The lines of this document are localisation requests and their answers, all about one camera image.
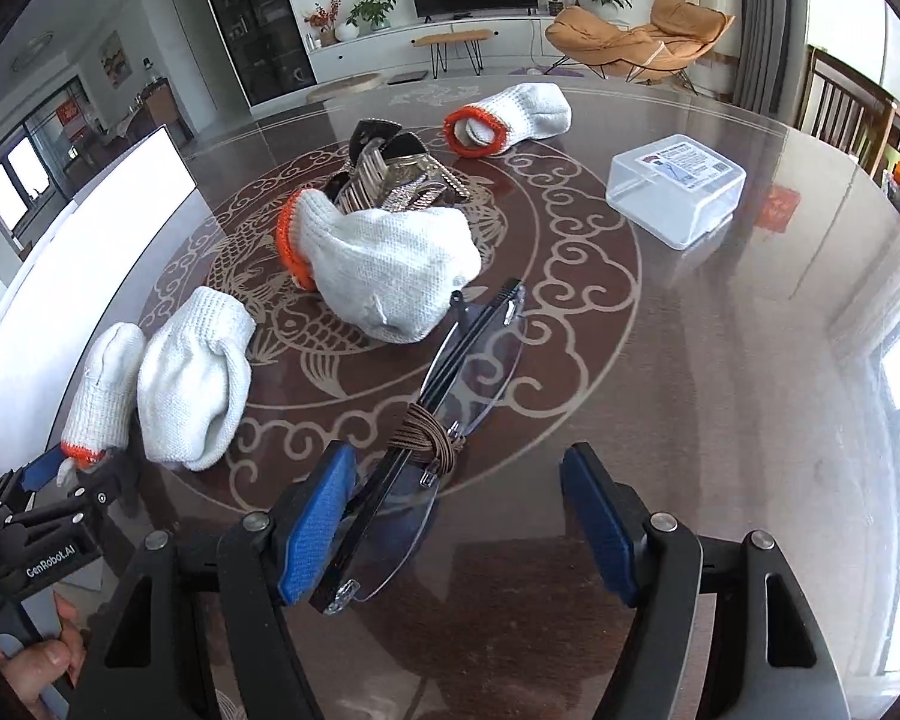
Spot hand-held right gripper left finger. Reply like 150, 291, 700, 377
67, 441, 357, 720

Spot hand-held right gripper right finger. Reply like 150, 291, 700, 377
559, 441, 852, 720

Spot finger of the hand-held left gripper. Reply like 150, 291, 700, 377
0, 448, 68, 518
11, 457, 142, 541

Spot white knit glove orange cuff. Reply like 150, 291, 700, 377
276, 187, 482, 344
136, 286, 257, 472
58, 322, 147, 485
444, 82, 573, 160

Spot brown cord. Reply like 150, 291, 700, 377
386, 401, 470, 475

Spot clear safety glasses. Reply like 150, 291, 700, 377
311, 279, 527, 616

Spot white cardboard box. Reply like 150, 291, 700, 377
0, 124, 196, 428

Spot clear plastic box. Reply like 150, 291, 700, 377
606, 133, 747, 248

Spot rhinestone hair clip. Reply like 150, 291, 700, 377
330, 146, 473, 215

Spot dark brown hair claw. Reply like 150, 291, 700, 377
349, 120, 425, 166

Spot person's left hand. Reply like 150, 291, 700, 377
0, 591, 87, 698

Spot dining table with chairs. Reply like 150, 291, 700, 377
82, 75, 192, 158

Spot round ceiling light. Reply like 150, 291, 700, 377
11, 30, 53, 72

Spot beige floor cushion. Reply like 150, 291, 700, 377
307, 71, 383, 104

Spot purple rug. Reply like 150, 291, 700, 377
510, 62, 593, 81

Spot white television cabinet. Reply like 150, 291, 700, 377
304, 11, 571, 83

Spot wooden chair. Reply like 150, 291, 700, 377
795, 45, 900, 177

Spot orange lounge chair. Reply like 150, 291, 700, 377
545, 0, 736, 87

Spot dark glass display cabinet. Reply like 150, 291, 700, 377
191, 0, 317, 110

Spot red flower arrangement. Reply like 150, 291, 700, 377
304, 0, 344, 46

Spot wooden bench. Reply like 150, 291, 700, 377
412, 28, 496, 80

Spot bushy green potted plant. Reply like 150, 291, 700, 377
345, 0, 400, 35

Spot grey curtain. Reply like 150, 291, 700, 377
735, 0, 807, 117

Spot wall painting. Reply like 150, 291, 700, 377
99, 30, 132, 83

